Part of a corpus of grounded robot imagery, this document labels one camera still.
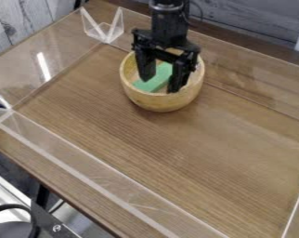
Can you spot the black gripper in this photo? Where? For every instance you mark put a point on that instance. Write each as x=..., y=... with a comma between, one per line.
x=164, y=42

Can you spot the green rectangular block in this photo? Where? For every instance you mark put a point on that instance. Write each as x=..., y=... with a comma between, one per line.
x=158, y=81

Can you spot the brown wooden bowl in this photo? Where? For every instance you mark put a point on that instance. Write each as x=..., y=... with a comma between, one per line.
x=160, y=101

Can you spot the black table leg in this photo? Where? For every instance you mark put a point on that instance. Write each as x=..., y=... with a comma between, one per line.
x=43, y=196

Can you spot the black metal clamp plate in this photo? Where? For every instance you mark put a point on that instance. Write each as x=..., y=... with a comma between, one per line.
x=51, y=228

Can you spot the clear acrylic corner bracket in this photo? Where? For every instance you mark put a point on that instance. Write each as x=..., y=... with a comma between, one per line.
x=104, y=32

